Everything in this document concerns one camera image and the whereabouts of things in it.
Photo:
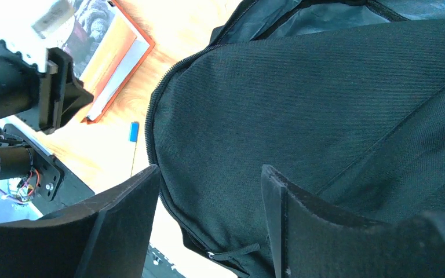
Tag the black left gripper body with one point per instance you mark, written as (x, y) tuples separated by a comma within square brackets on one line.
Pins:
[(52, 105)]

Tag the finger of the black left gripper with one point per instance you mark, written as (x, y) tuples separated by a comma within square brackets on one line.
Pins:
[(72, 98)]

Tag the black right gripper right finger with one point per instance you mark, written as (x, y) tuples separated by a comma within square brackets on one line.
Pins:
[(310, 237)]

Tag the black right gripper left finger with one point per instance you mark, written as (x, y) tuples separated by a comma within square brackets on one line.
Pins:
[(106, 235)]

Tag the orange cover book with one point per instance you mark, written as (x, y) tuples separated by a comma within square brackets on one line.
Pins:
[(107, 47)]

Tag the black student backpack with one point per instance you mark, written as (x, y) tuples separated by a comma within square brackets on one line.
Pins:
[(346, 99)]

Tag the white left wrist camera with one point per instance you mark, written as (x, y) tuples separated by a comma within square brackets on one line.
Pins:
[(25, 26)]

